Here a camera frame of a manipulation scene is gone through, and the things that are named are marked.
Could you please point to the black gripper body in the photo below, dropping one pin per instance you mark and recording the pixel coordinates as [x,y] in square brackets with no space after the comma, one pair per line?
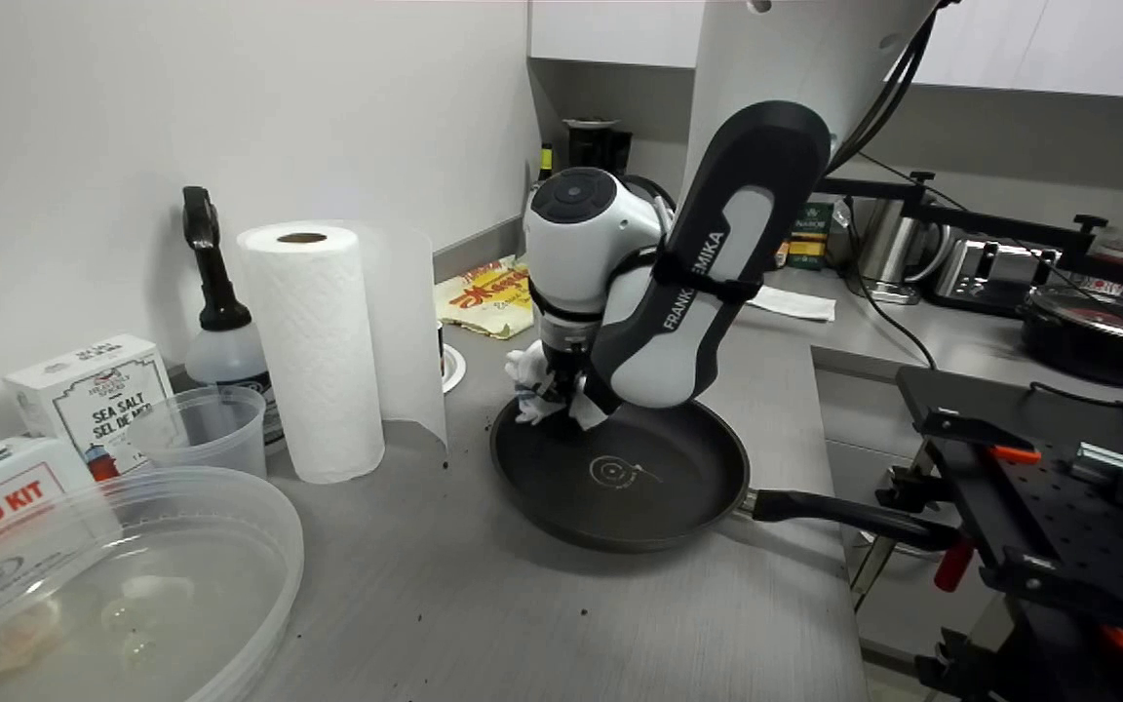
[568,369]

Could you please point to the black frying pan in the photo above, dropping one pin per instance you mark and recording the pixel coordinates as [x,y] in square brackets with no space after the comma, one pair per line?
[627,473]

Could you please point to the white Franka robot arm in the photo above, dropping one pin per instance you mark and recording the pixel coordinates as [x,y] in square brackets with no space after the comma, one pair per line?
[585,260]

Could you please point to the white paper towel roll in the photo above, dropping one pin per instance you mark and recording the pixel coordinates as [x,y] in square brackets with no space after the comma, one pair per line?
[313,352]

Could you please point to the yellow plastic bag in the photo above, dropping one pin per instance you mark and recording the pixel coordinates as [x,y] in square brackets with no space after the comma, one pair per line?
[485,296]

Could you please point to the round white plate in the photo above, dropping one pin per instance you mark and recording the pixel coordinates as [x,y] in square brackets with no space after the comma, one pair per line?
[454,373]

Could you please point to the small bottle with yellow cap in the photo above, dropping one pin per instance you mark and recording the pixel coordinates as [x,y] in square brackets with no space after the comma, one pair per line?
[545,164]

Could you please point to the black coffee maker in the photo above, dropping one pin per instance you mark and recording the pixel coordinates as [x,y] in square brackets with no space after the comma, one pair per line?
[592,140]

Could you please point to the folded white cloth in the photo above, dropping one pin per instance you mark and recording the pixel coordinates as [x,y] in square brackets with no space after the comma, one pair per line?
[796,307]

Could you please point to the dark green box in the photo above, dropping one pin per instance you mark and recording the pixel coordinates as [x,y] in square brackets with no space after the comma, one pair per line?
[824,240]

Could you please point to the silver kettle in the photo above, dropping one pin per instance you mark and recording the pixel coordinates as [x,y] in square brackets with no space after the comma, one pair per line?
[898,247]

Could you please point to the spray bottle with black trigger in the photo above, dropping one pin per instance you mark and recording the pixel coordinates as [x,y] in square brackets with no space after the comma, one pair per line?
[219,312]

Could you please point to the small clear plastic container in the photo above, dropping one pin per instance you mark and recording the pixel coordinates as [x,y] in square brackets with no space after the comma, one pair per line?
[215,429]

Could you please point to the silver toaster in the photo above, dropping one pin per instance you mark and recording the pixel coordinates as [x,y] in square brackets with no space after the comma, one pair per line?
[995,270]

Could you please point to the white sea salt box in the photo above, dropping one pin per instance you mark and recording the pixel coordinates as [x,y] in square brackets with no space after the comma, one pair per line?
[107,404]

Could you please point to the large clear plastic bowl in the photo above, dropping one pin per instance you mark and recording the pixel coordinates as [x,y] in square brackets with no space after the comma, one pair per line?
[173,610]

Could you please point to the black cooking pot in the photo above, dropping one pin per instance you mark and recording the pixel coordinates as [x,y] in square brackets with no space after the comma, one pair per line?
[1093,338]

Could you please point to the black breadboard table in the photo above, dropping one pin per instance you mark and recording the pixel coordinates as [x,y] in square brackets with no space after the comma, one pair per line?
[1083,519]

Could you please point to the white first aid kit box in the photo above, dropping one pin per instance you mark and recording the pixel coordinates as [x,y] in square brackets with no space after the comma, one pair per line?
[1,511]

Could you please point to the white wall cabinet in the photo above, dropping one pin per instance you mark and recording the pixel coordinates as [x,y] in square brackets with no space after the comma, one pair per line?
[614,31]

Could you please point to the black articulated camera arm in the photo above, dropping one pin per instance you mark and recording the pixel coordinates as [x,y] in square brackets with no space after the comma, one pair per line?
[874,186]

